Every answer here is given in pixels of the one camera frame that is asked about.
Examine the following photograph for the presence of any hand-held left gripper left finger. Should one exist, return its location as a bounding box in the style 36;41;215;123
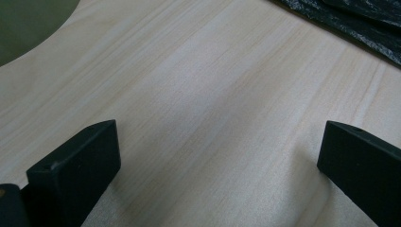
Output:
26;119;122;227

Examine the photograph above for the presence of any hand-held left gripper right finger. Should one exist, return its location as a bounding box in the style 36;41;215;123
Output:
317;120;401;227

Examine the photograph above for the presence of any black plastic garbage bag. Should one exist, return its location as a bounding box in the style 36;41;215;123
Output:
270;0;401;68

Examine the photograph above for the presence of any green round trash bin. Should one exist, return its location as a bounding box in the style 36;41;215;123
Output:
0;0;80;67

